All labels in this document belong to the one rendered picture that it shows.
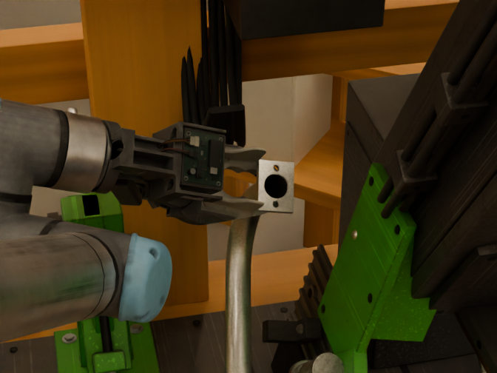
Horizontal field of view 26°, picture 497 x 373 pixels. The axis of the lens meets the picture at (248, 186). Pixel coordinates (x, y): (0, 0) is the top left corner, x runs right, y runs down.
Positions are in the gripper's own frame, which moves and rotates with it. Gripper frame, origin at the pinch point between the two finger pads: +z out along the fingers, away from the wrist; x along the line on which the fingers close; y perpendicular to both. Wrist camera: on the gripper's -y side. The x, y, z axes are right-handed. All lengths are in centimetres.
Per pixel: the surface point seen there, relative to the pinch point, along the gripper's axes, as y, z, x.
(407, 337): 4.6, 16.4, -14.9
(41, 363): -41.2, -8.8, -18.4
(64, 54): -29.3, -13.3, 20.5
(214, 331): -33.4, 12.9, -12.8
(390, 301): 7.2, 12.0, -11.6
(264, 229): -170, 101, 30
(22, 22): -299, 61, 125
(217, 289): -41.6, 17.3, -5.8
